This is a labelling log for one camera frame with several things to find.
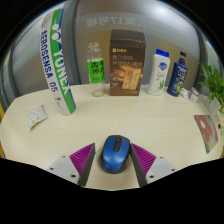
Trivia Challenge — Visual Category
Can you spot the small white dotted packet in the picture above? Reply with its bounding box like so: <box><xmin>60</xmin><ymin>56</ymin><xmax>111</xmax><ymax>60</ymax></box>
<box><xmin>26</xmin><ymin>105</ymin><xmax>49</xmax><ymax>130</ymax></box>

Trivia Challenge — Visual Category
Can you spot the brown cracker box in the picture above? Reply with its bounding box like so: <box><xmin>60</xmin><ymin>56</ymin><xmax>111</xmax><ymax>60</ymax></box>
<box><xmin>109</xmin><ymin>29</ymin><xmax>147</xmax><ymax>97</ymax></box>

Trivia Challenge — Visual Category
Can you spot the dark blue pump bottle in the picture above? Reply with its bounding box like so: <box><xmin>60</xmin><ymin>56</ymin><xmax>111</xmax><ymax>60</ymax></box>
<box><xmin>166</xmin><ymin>50</ymin><xmax>189</xmax><ymax>98</ymax></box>

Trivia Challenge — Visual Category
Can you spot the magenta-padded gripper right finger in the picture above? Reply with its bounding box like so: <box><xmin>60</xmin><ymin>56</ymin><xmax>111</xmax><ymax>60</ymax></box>
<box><xmin>129</xmin><ymin>142</ymin><xmax>178</xmax><ymax>189</ymax></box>

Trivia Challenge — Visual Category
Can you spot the green plant in white pot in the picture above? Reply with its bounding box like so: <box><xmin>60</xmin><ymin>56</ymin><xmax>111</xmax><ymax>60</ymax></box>
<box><xmin>194</xmin><ymin>59</ymin><xmax>224</xmax><ymax>125</ymax></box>

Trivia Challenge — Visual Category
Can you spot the pastel floral mouse pad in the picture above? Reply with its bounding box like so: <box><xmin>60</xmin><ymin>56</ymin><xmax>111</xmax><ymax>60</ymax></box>
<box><xmin>193</xmin><ymin>114</ymin><xmax>220</xmax><ymax>155</ymax></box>

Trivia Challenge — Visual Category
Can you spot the clear bottle with green label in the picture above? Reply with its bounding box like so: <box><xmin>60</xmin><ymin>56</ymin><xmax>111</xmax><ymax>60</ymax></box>
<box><xmin>86</xmin><ymin>41</ymin><xmax>106</xmax><ymax>98</ymax></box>

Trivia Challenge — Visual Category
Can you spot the white bottle with blue cap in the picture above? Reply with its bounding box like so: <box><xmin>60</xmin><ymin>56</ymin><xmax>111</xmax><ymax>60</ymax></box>
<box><xmin>147</xmin><ymin>48</ymin><xmax>171</xmax><ymax>97</ymax></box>

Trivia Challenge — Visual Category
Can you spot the small white crumpled object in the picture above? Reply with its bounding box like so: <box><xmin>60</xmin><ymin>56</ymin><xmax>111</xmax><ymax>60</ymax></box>
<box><xmin>179</xmin><ymin>87</ymin><xmax>190</xmax><ymax>99</ymax></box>

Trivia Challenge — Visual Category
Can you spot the white and green shuttlecock tube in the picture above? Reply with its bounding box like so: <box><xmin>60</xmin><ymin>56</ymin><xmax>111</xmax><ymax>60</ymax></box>
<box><xmin>39</xmin><ymin>8</ymin><xmax>77</xmax><ymax>117</ymax></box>

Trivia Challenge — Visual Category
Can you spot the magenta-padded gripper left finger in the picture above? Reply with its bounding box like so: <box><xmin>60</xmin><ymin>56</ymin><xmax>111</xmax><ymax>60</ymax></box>
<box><xmin>46</xmin><ymin>142</ymin><xmax>97</xmax><ymax>188</ymax></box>

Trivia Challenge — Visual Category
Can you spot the blue and black computer mouse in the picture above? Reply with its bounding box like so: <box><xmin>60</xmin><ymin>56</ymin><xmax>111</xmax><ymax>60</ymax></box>
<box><xmin>100</xmin><ymin>134</ymin><xmax>132</xmax><ymax>175</ymax></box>

